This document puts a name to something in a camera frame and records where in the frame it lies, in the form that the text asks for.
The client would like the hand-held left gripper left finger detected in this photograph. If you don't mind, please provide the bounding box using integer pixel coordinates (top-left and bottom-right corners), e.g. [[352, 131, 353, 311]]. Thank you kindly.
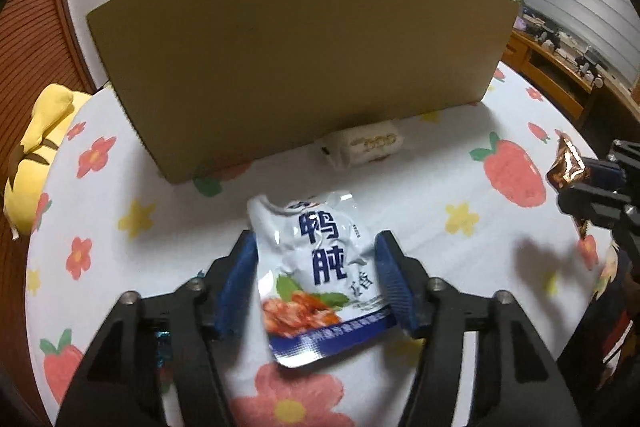
[[55, 231, 259, 427]]

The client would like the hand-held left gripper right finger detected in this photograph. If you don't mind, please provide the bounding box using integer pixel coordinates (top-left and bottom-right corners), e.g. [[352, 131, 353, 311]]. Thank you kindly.
[[375, 230, 583, 427]]

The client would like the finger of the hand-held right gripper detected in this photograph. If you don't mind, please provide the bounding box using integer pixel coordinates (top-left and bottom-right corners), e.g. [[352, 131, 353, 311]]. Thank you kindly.
[[557, 184, 640, 233], [582, 139, 640, 188]]

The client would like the copper foil snack wrapper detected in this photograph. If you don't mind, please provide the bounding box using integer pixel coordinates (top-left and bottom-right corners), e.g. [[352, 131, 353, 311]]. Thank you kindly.
[[546, 132, 590, 238]]

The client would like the white and blue snack pouch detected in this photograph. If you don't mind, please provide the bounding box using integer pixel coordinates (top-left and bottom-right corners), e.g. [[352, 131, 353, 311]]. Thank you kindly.
[[246, 189, 398, 370]]

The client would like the brown cardboard box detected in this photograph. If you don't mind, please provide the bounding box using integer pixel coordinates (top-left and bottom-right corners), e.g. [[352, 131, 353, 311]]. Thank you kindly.
[[86, 0, 521, 185]]

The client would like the dark patterned clothing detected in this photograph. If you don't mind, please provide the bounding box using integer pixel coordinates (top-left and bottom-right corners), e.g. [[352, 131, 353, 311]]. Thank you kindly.
[[582, 232, 640, 390]]

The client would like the teal foil candy wrapper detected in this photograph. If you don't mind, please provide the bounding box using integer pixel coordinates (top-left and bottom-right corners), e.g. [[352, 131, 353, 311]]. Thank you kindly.
[[151, 329, 174, 369]]

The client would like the wooden desk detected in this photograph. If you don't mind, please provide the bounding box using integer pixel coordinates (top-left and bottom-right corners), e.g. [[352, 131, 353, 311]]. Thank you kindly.
[[502, 29, 640, 131]]

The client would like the strawberry and flower printed cloth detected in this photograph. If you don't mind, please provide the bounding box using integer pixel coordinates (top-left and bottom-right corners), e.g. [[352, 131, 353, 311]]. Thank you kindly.
[[25, 62, 621, 427]]

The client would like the small white cake packet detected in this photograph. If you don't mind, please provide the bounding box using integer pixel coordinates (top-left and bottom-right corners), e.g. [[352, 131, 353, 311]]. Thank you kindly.
[[317, 119, 405, 169]]

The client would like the yellow plush toy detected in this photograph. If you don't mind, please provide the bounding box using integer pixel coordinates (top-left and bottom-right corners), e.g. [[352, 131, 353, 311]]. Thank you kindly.
[[4, 83, 93, 238]]

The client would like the brown slatted wooden door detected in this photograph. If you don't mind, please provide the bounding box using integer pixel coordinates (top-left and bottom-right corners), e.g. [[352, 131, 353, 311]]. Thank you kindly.
[[0, 0, 98, 408]]

